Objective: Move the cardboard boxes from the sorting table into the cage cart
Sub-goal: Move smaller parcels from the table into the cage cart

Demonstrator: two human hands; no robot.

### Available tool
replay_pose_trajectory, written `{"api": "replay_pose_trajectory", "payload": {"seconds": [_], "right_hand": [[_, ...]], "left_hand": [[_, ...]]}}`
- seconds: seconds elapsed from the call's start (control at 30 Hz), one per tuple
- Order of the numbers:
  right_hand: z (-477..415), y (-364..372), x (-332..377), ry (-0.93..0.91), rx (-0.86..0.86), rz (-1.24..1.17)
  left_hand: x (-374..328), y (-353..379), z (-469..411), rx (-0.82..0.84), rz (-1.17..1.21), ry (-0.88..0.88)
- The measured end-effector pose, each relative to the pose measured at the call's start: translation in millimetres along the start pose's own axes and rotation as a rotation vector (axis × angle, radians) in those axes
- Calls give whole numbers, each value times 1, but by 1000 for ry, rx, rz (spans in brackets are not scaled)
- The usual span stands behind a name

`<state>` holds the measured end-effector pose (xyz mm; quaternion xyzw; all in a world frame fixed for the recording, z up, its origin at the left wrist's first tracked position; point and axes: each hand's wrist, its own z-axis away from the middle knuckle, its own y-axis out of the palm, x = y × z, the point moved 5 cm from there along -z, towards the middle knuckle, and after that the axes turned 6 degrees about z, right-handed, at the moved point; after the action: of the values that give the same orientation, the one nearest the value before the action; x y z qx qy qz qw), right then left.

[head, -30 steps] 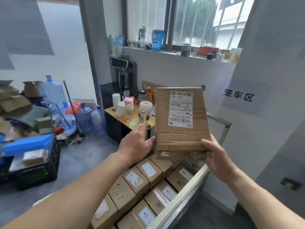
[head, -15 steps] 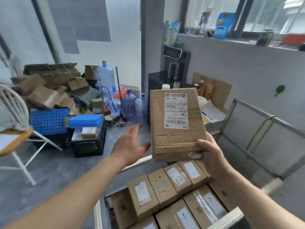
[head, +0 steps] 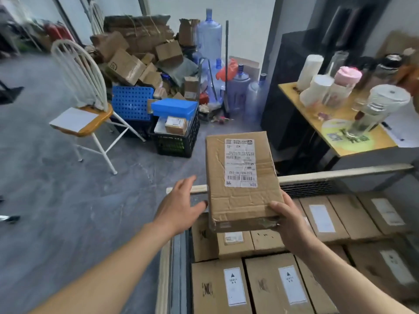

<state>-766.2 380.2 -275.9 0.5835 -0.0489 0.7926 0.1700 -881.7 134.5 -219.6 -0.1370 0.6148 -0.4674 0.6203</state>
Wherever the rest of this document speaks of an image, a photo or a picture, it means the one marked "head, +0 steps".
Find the person's left hand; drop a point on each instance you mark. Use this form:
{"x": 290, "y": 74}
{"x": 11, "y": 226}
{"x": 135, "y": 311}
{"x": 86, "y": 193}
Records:
{"x": 178, "y": 212}

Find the person's right hand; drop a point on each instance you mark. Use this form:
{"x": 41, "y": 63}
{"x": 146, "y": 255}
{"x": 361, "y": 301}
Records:
{"x": 294, "y": 228}

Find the parcel with handwritten label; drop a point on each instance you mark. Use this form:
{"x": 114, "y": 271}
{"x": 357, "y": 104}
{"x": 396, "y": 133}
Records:
{"x": 306, "y": 215}

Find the large labelled cardboard box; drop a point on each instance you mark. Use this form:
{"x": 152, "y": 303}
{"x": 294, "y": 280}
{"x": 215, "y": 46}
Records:
{"x": 206, "y": 291}
{"x": 366, "y": 268}
{"x": 203, "y": 241}
{"x": 317, "y": 297}
{"x": 262, "y": 291}

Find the parcel with long label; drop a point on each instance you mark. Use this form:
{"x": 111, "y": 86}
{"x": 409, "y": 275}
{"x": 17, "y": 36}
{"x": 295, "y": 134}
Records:
{"x": 337, "y": 228}

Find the small parcel white label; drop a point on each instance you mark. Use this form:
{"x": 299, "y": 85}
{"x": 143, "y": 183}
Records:
{"x": 366, "y": 206}

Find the person's right forearm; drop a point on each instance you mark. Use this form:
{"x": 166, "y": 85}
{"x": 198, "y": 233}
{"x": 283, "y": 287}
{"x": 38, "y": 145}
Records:
{"x": 353, "y": 287}

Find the person's left forearm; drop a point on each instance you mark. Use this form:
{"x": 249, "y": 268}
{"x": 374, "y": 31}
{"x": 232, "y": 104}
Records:
{"x": 104, "y": 277}

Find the heap of cartons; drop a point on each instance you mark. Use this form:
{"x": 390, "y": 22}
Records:
{"x": 131, "y": 45}

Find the black plastic crate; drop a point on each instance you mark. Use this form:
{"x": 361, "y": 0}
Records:
{"x": 131, "y": 127}
{"x": 176, "y": 147}

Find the small brown carton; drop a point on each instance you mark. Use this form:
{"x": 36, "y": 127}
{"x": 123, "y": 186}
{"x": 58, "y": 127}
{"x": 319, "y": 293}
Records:
{"x": 176, "y": 125}

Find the heap of mixed rubbish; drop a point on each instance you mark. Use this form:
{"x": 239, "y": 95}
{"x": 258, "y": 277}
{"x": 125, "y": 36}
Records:
{"x": 219, "y": 119}

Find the blue plastic box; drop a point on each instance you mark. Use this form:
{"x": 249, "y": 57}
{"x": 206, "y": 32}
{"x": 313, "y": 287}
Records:
{"x": 173, "y": 107}

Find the yellow-green round sticker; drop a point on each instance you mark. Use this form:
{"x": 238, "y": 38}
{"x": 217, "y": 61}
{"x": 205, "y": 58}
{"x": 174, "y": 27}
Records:
{"x": 334, "y": 125}

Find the blue perforated plastic crate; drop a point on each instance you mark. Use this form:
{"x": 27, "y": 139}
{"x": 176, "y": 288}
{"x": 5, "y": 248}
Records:
{"x": 131, "y": 102}

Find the upright brown carton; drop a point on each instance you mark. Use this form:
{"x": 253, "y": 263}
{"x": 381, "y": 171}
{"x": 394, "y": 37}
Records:
{"x": 191, "y": 88}

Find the clear glass jar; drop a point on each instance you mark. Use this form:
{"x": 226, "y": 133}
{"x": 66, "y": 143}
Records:
{"x": 365, "y": 122}

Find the small yellow table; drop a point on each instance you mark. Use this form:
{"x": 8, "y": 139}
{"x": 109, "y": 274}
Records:
{"x": 294, "y": 94}

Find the blue water jug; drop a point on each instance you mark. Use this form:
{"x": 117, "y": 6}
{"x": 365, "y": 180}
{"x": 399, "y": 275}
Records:
{"x": 239, "y": 91}
{"x": 257, "y": 98}

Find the black pen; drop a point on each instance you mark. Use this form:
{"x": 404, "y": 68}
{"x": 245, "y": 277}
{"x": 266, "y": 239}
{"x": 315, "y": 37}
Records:
{"x": 386, "y": 125}

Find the white plastic cup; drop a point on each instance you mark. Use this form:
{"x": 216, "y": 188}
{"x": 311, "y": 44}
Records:
{"x": 316, "y": 89}

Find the white paper sheet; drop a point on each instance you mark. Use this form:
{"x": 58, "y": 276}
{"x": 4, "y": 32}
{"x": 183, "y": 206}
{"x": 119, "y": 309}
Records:
{"x": 72, "y": 120}
{"x": 406, "y": 130}

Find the red plastic object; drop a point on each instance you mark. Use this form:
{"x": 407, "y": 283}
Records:
{"x": 227, "y": 70}

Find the pink lid clear tumbler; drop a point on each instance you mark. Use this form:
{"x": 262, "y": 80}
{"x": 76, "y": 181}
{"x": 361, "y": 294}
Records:
{"x": 347, "y": 78}

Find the white lid drink cup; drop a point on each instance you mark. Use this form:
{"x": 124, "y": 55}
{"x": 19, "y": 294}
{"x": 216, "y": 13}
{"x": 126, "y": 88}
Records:
{"x": 391, "y": 96}

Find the chrome swivel chair base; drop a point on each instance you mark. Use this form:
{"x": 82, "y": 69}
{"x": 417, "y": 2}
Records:
{"x": 9, "y": 219}

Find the large pale blue jug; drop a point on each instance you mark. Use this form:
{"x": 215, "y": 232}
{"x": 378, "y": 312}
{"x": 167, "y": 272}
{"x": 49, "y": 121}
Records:
{"x": 209, "y": 35}

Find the black lid steel flask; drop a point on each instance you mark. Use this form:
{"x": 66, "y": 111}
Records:
{"x": 386, "y": 68}

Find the brown tea bottle white cap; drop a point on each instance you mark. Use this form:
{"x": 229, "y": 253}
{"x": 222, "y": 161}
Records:
{"x": 409, "y": 71}

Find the black floor stand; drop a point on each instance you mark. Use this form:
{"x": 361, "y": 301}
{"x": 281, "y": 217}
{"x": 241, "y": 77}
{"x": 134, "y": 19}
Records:
{"x": 11, "y": 93}

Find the dark red bulky object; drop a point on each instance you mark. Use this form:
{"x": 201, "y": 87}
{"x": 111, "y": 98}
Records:
{"x": 59, "y": 32}

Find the white metal stool frame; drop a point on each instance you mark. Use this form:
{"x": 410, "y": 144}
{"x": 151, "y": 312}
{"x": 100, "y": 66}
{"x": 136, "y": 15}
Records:
{"x": 95, "y": 117}

